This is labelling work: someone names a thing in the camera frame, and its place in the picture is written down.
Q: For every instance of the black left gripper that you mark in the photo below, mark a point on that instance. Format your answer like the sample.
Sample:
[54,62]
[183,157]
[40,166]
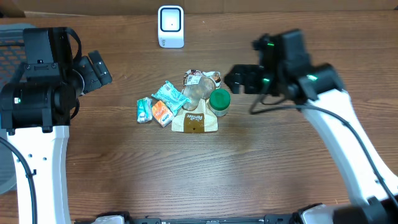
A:
[86,65]

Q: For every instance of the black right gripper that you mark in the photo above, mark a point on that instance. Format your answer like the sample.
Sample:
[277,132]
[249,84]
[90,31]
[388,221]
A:
[236,76]

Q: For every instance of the green lid white jar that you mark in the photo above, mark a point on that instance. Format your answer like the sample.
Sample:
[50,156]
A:
[219,102]

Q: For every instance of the brown bread snack bag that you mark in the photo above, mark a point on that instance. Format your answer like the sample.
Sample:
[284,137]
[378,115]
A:
[196,116]

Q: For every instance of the green blue tissue packet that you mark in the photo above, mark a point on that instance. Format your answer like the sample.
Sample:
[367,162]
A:
[144,110]

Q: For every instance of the teal wet wipes pack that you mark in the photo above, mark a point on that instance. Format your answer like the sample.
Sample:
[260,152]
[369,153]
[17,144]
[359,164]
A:
[171,97]

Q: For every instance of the orange tissue packet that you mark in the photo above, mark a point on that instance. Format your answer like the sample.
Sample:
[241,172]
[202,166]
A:
[162,113]

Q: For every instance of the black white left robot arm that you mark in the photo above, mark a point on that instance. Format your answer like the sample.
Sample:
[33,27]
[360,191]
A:
[37,107]

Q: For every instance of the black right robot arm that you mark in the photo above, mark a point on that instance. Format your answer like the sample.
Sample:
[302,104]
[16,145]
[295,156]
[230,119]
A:
[285,71]

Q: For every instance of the white barcode scanner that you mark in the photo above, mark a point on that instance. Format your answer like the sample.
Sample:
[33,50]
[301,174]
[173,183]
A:
[171,27]

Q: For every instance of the grey plastic shopping basket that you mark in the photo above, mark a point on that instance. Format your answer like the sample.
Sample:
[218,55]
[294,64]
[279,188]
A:
[11,57]

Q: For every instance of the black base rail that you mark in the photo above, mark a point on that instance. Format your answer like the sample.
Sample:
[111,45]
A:
[211,221]

